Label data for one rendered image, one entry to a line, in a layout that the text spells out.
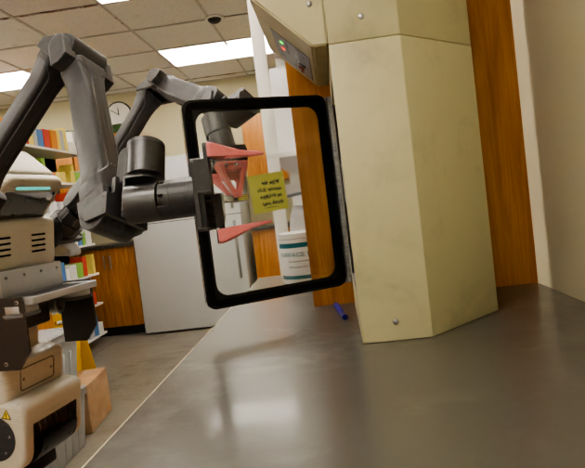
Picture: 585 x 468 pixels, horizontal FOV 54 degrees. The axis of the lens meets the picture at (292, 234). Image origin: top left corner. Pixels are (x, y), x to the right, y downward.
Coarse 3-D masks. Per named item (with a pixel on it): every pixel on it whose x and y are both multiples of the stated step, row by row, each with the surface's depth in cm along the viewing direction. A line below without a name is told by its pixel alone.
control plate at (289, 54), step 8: (272, 32) 102; (280, 40) 102; (280, 48) 110; (288, 48) 105; (296, 48) 99; (288, 56) 112; (296, 56) 105; (304, 56) 100; (296, 64) 114; (304, 64) 108; (312, 80) 117
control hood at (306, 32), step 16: (256, 0) 89; (272, 0) 89; (288, 0) 89; (304, 0) 89; (320, 0) 89; (256, 16) 100; (272, 16) 90; (288, 16) 89; (304, 16) 89; (320, 16) 89; (288, 32) 92; (304, 32) 89; (320, 32) 89; (272, 48) 118; (304, 48) 95; (320, 48) 91; (320, 64) 102; (320, 80) 115
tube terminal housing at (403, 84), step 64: (384, 0) 88; (448, 0) 97; (384, 64) 89; (448, 64) 96; (384, 128) 89; (448, 128) 96; (384, 192) 90; (448, 192) 95; (384, 256) 90; (448, 256) 94; (384, 320) 91; (448, 320) 94
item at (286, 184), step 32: (288, 96) 117; (224, 128) 111; (256, 128) 114; (288, 128) 116; (224, 160) 111; (256, 160) 114; (288, 160) 116; (320, 160) 119; (224, 192) 111; (256, 192) 114; (288, 192) 116; (320, 192) 119; (288, 224) 116; (320, 224) 119; (224, 256) 111; (256, 256) 114; (288, 256) 116; (320, 256) 119; (224, 288) 111; (256, 288) 114
